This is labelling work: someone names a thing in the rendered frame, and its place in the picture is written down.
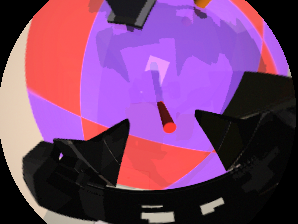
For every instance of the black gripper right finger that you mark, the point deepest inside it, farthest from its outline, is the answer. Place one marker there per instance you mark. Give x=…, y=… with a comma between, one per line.
x=230, y=135

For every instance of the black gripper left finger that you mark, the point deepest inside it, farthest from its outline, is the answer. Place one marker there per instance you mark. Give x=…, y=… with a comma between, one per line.
x=103, y=153

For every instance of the red peg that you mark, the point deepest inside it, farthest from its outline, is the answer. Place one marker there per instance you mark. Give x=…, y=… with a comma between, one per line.
x=166, y=120

